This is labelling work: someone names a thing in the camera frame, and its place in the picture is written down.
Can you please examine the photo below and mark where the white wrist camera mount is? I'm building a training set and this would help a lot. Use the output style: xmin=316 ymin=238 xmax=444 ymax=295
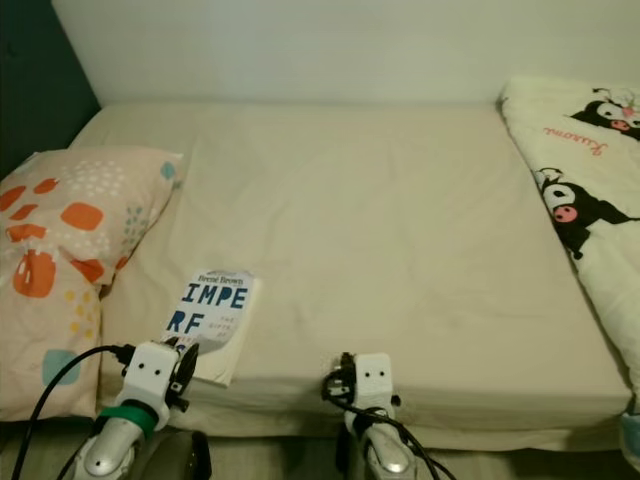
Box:
xmin=351 ymin=352 xmax=397 ymax=414
xmin=123 ymin=341 xmax=182 ymax=413

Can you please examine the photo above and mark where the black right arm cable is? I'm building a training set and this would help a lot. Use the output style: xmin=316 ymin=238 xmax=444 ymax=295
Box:
xmin=328 ymin=398 xmax=458 ymax=480

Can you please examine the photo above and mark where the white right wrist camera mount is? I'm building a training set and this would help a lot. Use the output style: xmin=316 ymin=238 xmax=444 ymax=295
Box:
xmin=351 ymin=352 xmax=397 ymax=414

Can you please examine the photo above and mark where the cream sheeted bed mattress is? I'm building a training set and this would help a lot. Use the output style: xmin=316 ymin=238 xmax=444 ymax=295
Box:
xmin=68 ymin=98 xmax=639 ymax=453

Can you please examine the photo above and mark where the cream cartoon print comforter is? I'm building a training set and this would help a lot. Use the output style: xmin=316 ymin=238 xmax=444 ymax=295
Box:
xmin=499 ymin=74 xmax=640 ymax=403

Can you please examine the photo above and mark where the pink pillow with orange print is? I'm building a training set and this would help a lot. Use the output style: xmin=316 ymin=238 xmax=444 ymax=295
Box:
xmin=0 ymin=148 xmax=187 ymax=423

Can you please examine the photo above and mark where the dark robot left leg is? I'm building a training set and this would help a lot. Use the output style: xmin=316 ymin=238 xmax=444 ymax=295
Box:
xmin=160 ymin=430 xmax=213 ymax=480

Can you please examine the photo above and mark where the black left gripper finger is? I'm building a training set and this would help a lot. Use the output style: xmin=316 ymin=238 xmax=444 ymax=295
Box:
xmin=173 ymin=345 xmax=200 ymax=398

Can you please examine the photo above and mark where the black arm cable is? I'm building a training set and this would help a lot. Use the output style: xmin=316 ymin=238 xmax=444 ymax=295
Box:
xmin=328 ymin=398 xmax=458 ymax=480
xmin=10 ymin=344 xmax=138 ymax=480

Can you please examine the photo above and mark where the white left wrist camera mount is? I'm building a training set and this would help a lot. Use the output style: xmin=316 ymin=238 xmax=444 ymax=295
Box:
xmin=123 ymin=341 xmax=182 ymax=413

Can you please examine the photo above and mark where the teal padded headboard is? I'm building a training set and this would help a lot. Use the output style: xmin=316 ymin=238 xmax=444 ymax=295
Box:
xmin=0 ymin=0 xmax=103 ymax=193

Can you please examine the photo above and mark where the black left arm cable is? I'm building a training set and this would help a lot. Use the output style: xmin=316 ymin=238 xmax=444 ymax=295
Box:
xmin=10 ymin=344 xmax=138 ymax=480

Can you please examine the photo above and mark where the white book with blue letters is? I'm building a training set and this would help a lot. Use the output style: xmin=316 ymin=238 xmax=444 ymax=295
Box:
xmin=164 ymin=269 xmax=263 ymax=387

